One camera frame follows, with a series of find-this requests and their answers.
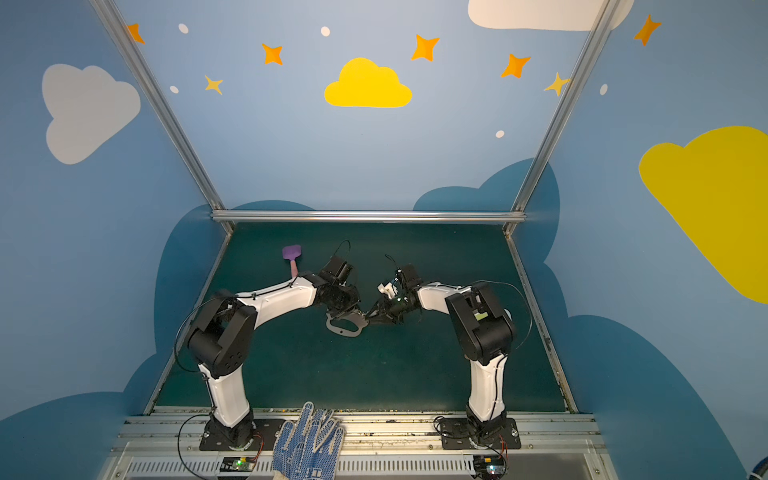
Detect silver perforated metal plate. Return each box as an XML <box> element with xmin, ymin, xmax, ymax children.
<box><xmin>326</xmin><ymin>309</ymin><xmax>369</xmax><ymax>338</ymax></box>

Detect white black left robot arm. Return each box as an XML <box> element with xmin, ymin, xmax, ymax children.
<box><xmin>184</xmin><ymin>256</ymin><xmax>360</xmax><ymax>451</ymax></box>

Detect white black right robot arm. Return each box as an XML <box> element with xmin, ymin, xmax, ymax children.
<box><xmin>364</xmin><ymin>265</ymin><xmax>516</xmax><ymax>447</ymax></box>

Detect blue dotted work gloves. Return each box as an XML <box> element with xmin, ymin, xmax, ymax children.
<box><xmin>272</xmin><ymin>401</ymin><xmax>346</xmax><ymax>480</ymax></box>

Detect right green circuit board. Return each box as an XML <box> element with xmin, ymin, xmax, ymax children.
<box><xmin>472</xmin><ymin>455</ymin><xmax>507</xmax><ymax>480</ymax></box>

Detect green circuit board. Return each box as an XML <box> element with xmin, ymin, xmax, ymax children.
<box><xmin>219</xmin><ymin>457</ymin><xmax>256</xmax><ymax>473</ymax></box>
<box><xmin>472</xmin><ymin>455</ymin><xmax>507</xmax><ymax>480</ymax></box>

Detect left green circuit board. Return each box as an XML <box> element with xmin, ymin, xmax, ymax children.
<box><xmin>219</xmin><ymin>457</ymin><xmax>256</xmax><ymax>473</ymax></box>

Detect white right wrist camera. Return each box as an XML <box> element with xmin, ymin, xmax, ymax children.
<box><xmin>377</xmin><ymin>282</ymin><xmax>398</xmax><ymax>299</ymax></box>

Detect purple spade pink handle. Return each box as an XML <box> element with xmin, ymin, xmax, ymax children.
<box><xmin>282</xmin><ymin>244</ymin><xmax>302</xmax><ymax>278</ymax></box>

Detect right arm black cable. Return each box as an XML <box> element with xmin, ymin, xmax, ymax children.
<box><xmin>383</xmin><ymin>253</ymin><xmax>534</xmax><ymax>352</ymax></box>

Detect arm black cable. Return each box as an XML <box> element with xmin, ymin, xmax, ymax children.
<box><xmin>383</xmin><ymin>253</ymin><xmax>534</xmax><ymax>352</ymax></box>
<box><xmin>173</xmin><ymin>239</ymin><xmax>353</xmax><ymax>480</ymax></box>

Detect aluminium back frame rail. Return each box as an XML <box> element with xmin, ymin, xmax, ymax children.
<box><xmin>212</xmin><ymin>210</ymin><xmax>526</xmax><ymax>224</ymax></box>

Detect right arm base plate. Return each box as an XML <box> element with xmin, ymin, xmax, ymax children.
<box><xmin>433</xmin><ymin>413</ymin><xmax>522</xmax><ymax>451</ymax></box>

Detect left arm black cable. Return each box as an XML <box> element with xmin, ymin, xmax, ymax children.
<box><xmin>173</xmin><ymin>239</ymin><xmax>353</xmax><ymax>480</ymax></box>

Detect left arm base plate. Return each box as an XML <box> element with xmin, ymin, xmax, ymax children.
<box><xmin>199</xmin><ymin>416</ymin><xmax>285</xmax><ymax>452</ymax></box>

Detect aluminium right frame post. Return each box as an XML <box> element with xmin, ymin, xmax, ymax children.
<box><xmin>503</xmin><ymin>0</ymin><xmax>623</xmax><ymax>240</ymax></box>

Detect aluminium frame post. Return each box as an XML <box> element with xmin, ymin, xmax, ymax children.
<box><xmin>90</xmin><ymin>0</ymin><xmax>226</xmax><ymax>213</ymax></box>
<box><xmin>503</xmin><ymin>0</ymin><xmax>623</xmax><ymax>240</ymax></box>

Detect aluminium left frame post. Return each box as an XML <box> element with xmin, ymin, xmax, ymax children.
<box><xmin>90</xmin><ymin>0</ymin><xmax>226</xmax><ymax>213</ymax></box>

